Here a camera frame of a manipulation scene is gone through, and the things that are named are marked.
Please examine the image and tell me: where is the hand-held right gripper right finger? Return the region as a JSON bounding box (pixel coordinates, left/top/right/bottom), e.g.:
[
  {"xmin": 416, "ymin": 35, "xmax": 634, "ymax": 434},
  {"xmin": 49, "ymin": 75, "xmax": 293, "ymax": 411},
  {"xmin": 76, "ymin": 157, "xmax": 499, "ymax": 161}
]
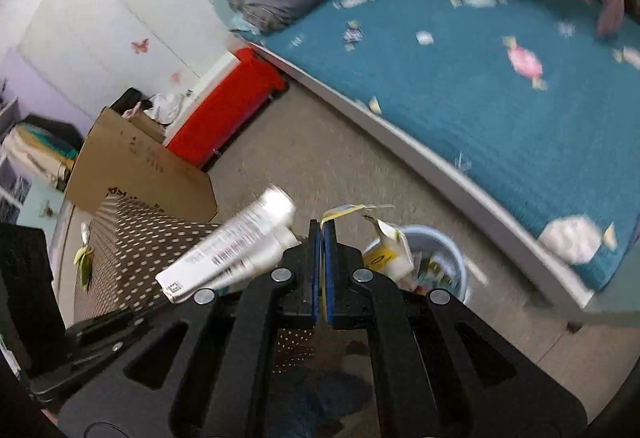
[{"xmin": 322, "ymin": 221, "xmax": 589, "ymax": 438}]

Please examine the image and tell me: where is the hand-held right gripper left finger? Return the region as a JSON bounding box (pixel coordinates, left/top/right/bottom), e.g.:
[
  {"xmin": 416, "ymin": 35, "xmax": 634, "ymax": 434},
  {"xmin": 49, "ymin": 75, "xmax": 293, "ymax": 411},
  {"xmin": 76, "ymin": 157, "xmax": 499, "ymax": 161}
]
[{"xmin": 57, "ymin": 219, "xmax": 321, "ymax": 438}]

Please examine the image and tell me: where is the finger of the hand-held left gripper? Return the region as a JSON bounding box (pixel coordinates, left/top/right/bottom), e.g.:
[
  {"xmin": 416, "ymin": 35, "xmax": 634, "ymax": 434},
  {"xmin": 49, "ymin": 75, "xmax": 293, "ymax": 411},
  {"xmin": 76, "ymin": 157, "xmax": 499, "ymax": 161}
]
[
  {"xmin": 29, "ymin": 335, "xmax": 143, "ymax": 401},
  {"xmin": 64, "ymin": 307, "xmax": 166, "ymax": 345}
]

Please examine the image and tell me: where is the yellow white paper scrap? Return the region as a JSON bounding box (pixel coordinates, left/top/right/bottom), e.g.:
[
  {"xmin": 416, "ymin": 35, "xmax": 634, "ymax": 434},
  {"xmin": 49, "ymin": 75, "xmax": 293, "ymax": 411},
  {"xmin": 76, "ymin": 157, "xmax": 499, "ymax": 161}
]
[{"xmin": 320, "ymin": 203, "xmax": 396, "ymax": 225}]

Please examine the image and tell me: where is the torn yellow white box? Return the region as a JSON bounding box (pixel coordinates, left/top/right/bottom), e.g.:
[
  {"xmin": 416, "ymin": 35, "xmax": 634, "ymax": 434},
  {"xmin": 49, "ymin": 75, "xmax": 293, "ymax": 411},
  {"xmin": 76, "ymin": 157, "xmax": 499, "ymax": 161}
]
[{"xmin": 362, "ymin": 215, "xmax": 416, "ymax": 285}]

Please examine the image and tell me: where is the white squeezed tube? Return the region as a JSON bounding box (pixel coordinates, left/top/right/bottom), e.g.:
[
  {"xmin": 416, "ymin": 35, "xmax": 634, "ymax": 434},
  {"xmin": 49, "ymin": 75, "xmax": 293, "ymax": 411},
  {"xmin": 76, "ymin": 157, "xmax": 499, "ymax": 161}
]
[{"xmin": 155, "ymin": 185, "xmax": 301, "ymax": 305}]

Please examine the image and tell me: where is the light blue plastic bin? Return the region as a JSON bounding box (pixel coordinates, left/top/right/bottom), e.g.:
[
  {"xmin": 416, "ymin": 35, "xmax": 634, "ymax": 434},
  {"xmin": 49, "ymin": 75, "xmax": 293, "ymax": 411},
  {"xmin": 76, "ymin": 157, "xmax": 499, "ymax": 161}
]
[{"xmin": 361, "ymin": 224, "xmax": 471, "ymax": 307}]

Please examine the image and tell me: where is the white low cabinet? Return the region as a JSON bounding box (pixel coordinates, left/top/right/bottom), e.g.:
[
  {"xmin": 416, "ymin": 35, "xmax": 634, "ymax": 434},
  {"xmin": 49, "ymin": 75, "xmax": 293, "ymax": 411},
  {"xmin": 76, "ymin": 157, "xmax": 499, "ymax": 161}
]
[{"xmin": 47, "ymin": 198, "xmax": 96, "ymax": 320}]

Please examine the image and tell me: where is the black textured block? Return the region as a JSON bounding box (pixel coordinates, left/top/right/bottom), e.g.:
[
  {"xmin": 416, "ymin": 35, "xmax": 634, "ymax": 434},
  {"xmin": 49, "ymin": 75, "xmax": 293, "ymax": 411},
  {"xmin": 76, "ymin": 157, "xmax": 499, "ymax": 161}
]
[{"xmin": 0, "ymin": 222, "xmax": 55, "ymax": 369}]

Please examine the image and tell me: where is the pale teal drawer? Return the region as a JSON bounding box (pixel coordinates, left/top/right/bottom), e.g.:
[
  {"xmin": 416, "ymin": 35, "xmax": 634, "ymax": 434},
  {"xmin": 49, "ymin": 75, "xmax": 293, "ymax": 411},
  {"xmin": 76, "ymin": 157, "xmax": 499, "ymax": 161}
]
[{"xmin": 15, "ymin": 178, "xmax": 66, "ymax": 227}]

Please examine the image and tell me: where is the large cardboard box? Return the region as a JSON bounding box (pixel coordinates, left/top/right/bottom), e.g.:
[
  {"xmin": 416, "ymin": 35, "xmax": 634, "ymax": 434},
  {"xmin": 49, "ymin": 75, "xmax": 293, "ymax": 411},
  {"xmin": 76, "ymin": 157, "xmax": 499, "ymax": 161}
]
[{"xmin": 64, "ymin": 107, "xmax": 219, "ymax": 224}]

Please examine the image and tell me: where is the white open shelf unit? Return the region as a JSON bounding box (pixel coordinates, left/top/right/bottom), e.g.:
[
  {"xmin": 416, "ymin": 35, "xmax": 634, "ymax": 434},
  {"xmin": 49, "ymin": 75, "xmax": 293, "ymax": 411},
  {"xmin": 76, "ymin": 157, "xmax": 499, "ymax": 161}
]
[{"xmin": 0, "ymin": 78, "xmax": 32, "ymax": 220}]

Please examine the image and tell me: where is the cream hanging garment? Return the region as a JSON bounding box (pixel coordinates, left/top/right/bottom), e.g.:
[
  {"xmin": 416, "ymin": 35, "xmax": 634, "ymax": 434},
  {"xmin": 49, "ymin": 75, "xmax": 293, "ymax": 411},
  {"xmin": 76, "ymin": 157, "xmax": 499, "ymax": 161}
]
[{"xmin": 2, "ymin": 125, "xmax": 74, "ymax": 192}]

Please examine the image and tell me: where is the red step white top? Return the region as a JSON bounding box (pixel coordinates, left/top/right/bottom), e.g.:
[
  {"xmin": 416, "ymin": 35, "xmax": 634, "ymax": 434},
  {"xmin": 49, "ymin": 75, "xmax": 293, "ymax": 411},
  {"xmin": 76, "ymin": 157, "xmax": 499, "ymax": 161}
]
[{"xmin": 162, "ymin": 47, "xmax": 290, "ymax": 169}]

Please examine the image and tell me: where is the green hanging garment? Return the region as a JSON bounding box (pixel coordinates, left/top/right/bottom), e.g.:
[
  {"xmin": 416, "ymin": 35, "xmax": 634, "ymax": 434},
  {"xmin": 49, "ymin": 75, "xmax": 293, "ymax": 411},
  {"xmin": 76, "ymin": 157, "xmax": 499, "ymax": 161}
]
[{"xmin": 27, "ymin": 128, "xmax": 80, "ymax": 162}]

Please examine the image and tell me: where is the black hanging garment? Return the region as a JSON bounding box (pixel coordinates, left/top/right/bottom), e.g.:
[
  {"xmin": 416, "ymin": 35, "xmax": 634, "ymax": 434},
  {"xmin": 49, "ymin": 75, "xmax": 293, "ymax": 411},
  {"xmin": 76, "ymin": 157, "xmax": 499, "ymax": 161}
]
[{"xmin": 22, "ymin": 114, "xmax": 85, "ymax": 152}]

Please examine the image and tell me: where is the white plastic bag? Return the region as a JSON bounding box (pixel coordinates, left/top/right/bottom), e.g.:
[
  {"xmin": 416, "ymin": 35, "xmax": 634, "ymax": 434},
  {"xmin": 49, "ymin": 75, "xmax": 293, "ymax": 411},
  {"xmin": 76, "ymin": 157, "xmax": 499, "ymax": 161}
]
[{"xmin": 145, "ymin": 91, "xmax": 189, "ymax": 124}]

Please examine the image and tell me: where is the teal candy print bedsheet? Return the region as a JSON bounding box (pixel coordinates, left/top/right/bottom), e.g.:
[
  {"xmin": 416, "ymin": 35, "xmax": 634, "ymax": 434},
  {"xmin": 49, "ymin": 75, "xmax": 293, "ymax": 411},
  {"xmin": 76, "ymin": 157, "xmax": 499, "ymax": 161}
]
[{"xmin": 235, "ymin": 0, "xmax": 640, "ymax": 295}]

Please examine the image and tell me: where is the black cloth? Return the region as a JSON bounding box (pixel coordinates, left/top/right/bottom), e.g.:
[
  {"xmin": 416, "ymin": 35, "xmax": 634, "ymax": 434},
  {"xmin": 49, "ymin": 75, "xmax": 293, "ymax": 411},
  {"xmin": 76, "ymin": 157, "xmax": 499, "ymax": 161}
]
[{"xmin": 110, "ymin": 87, "xmax": 146, "ymax": 117}]

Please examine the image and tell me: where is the blue patterned pillow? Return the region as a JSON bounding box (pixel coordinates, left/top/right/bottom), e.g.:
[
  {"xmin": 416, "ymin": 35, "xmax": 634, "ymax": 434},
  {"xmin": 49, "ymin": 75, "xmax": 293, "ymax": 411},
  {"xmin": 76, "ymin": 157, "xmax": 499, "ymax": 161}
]
[{"xmin": 231, "ymin": 16, "xmax": 266, "ymax": 37}]

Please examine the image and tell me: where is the white curved wardrobe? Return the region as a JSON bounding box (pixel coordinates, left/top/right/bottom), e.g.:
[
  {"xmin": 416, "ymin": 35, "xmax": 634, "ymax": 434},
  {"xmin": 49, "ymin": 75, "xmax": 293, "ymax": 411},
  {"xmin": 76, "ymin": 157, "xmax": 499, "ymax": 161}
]
[{"xmin": 17, "ymin": 0, "xmax": 241, "ymax": 85}]

